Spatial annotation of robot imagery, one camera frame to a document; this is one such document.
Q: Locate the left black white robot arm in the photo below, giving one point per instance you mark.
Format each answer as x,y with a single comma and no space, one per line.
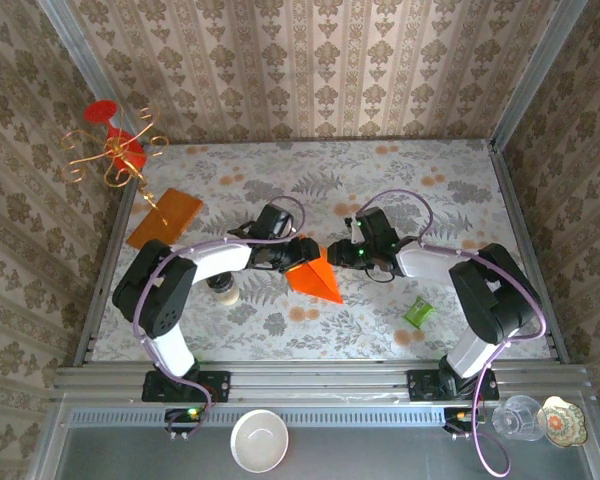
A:
155,295

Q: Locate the glass jar with black lid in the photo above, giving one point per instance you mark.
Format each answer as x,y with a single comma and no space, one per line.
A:
228,295

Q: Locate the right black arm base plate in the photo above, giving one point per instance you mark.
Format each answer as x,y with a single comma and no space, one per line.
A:
420,385

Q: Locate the right small controller board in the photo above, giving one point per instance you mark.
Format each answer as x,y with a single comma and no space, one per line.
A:
455,419

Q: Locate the amber brown flat board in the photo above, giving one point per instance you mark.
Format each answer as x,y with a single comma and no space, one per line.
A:
180,207

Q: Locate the green snack packet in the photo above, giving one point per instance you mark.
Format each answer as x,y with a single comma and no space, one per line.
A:
418,312

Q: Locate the red wine glass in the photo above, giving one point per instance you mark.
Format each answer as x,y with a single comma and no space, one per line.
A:
100,111

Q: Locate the white bowl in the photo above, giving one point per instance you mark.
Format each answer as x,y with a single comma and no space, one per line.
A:
260,442

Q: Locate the clear glass cup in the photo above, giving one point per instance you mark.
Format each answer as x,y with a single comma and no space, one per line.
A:
517,420

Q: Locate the left small controller board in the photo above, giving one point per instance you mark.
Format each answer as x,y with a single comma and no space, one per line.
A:
180,418

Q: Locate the aluminium corner post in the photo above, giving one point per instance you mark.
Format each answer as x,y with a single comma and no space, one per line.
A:
535,65
80,50

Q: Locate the small controller board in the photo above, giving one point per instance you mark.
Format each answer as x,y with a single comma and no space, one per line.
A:
455,419
180,418

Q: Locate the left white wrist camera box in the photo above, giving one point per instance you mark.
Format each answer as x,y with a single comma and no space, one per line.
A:
290,227

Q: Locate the small patterned dish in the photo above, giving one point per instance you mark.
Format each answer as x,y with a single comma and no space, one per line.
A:
562,422

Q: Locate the aluminium table side rail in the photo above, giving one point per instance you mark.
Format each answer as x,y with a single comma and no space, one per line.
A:
105,270
517,220

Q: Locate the long aluminium base rail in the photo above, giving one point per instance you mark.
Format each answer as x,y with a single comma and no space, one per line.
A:
320,382

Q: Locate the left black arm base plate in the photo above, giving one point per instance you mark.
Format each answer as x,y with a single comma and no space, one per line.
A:
216,385

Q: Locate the orange cloth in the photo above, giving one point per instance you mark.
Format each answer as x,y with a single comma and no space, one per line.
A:
315,285

